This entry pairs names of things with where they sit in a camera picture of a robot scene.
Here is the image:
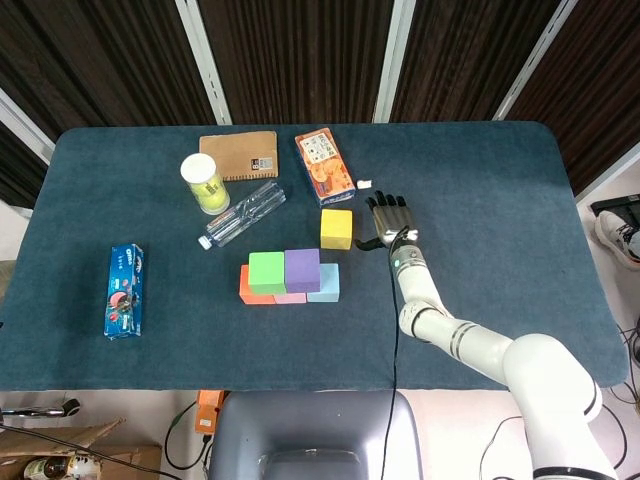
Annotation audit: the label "yellow tennis ball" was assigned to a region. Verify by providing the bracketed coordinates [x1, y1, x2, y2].
[187, 174, 224, 201]
[198, 192, 231, 215]

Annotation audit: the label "green foam cube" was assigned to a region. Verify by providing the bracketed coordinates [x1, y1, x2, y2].
[247, 251, 288, 296]

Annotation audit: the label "glass bottle with label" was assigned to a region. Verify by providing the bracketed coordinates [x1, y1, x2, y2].
[22, 457, 101, 480]

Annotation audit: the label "orange foam cube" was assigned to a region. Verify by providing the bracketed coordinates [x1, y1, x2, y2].
[238, 264, 277, 306]

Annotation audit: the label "purple foam cube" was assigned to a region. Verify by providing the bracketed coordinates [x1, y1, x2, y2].
[283, 248, 322, 294]

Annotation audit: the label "white sneaker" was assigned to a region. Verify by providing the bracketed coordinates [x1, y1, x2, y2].
[594, 209, 640, 271]

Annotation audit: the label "clear plastic water bottle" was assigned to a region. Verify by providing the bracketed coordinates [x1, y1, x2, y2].
[197, 180, 288, 250]

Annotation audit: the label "chrome tube with black cap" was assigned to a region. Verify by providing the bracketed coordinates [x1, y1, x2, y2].
[0, 398, 82, 419]

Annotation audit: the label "brown cardboard packet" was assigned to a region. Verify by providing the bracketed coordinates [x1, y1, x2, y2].
[199, 130, 279, 182]

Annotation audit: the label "orange blue cracker box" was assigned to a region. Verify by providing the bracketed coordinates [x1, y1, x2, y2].
[294, 126, 357, 209]

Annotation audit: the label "black looped floor cable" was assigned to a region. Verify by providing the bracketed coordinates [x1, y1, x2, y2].
[163, 399, 214, 472]

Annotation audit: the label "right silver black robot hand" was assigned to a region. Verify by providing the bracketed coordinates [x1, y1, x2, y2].
[353, 190, 419, 252]

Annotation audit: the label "white metal frame post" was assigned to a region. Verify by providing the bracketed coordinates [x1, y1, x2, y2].
[0, 88, 56, 161]
[174, 0, 233, 126]
[492, 0, 576, 121]
[373, 0, 419, 124]

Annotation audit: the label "black flat base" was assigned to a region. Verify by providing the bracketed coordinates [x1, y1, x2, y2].
[589, 195, 640, 217]

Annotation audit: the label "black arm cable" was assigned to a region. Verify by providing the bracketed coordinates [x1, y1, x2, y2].
[379, 225, 412, 480]
[0, 423, 174, 480]

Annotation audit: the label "tangled black floor cables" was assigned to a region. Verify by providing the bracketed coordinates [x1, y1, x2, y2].
[477, 324, 640, 480]

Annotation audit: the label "teal table cloth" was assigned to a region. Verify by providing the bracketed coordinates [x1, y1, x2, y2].
[0, 120, 630, 393]

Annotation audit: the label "orange power strip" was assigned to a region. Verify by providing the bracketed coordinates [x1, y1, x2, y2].
[194, 389, 226, 435]

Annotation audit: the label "clear tennis ball tube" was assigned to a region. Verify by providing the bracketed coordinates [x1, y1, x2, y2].
[180, 152, 232, 216]

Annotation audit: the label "light blue foam cube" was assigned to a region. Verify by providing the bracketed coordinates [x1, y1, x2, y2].
[306, 262, 341, 304]

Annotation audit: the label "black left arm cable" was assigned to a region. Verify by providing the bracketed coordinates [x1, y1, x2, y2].
[0, 423, 174, 480]

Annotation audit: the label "brown cardboard box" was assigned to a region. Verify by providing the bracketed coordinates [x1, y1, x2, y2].
[0, 419, 164, 480]

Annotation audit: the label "blue Oreo cookie box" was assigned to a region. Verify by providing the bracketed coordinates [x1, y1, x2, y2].
[103, 243, 146, 342]

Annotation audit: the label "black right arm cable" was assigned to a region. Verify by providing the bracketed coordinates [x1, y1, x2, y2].
[379, 225, 412, 480]

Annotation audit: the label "yellow foam cube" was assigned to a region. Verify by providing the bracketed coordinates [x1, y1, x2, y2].
[320, 208, 354, 251]

